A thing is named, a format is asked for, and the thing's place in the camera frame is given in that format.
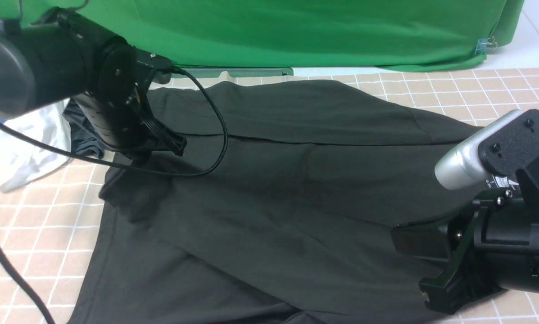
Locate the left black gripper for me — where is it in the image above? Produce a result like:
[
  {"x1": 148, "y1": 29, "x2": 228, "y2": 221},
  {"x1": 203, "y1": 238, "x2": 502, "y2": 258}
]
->
[{"x1": 74, "y1": 47, "x2": 187, "y2": 157}]

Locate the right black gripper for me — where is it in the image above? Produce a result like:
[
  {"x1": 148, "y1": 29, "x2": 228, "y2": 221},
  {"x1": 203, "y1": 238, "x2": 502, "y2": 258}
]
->
[{"x1": 391, "y1": 158, "x2": 539, "y2": 314}]

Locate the dark gray long-sleeve top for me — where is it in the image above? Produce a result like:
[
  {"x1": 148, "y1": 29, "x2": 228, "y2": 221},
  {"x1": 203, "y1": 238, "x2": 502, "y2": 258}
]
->
[{"x1": 69, "y1": 80, "x2": 485, "y2": 324}]

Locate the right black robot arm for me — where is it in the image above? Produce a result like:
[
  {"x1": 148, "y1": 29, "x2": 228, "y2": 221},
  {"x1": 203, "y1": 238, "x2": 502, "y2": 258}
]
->
[{"x1": 391, "y1": 158, "x2": 539, "y2": 315}]

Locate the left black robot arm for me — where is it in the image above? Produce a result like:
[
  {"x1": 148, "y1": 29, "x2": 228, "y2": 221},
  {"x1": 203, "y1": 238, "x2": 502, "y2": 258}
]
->
[{"x1": 0, "y1": 7, "x2": 187, "y2": 158}]

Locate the dark teal crumpled garment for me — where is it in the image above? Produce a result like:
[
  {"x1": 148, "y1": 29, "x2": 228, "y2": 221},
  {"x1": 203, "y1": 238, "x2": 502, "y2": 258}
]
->
[{"x1": 62, "y1": 99, "x2": 105, "y2": 159}]

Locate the white crumpled garment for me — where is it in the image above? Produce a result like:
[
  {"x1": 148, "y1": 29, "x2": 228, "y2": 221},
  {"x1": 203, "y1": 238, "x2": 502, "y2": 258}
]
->
[{"x1": 0, "y1": 99, "x2": 71, "y2": 193}]

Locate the beige checked tablecloth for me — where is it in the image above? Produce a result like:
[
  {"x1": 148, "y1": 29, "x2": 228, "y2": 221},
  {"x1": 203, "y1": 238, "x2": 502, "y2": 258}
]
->
[{"x1": 0, "y1": 67, "x2": 539, "y2": 324}]

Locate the metal binder clip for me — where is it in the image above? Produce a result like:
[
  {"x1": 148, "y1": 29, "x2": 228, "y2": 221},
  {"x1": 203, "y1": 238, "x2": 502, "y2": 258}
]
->
[{"x1": 474, "y1": 36, "x2": 498, "y2": 55}]

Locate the green backdrop cloth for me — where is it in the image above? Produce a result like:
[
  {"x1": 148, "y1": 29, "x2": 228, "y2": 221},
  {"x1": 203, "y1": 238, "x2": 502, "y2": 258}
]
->
[{"x1": 8, "y1": 0, "x2": 525, "y2": 73}]

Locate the green plastic rail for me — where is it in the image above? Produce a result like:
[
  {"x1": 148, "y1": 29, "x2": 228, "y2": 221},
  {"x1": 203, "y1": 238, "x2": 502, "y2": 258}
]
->
[{"x1": 184, "y1": 67, "x2": 294, "y2": 78}]

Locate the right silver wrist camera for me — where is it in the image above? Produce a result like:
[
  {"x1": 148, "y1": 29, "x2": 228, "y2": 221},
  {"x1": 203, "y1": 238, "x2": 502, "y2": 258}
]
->
[{"x1": 435, "y1": 109, "x2": 539, "y2": 190}]

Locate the left black camera cable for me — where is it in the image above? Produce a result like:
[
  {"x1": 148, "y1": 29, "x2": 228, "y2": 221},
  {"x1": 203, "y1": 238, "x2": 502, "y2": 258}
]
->
[{"x1": 0, "y1": 67, "x2": 229, "y2": 324}]

